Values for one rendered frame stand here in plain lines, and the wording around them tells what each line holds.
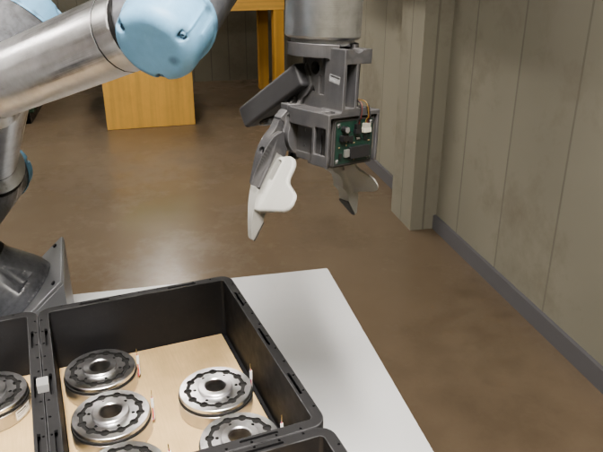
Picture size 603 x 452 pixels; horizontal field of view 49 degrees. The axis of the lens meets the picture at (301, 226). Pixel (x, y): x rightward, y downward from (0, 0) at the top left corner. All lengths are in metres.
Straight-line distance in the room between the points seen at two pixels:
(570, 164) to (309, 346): 1.51
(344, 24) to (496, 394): 1.94
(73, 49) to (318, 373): 0.79
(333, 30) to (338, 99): 0.06
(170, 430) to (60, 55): 0.52
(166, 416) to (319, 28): 0.58
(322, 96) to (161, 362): 0.57
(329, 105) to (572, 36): 1.97
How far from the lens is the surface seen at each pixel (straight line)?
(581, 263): 2.57
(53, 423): 0.84
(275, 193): 0.66
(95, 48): 0.64
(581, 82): 2.52
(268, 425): 0.89
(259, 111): 0.72
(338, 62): 0.64
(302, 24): 0.64
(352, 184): 0.75
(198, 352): 1.09
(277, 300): 1.48
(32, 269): 1.26
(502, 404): 2.40
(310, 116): 0.64
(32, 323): 1.04
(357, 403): 1.19
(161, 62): 0.58
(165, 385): 1.03
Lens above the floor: 1.44
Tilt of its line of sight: 23 degrees down
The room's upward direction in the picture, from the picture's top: straight up
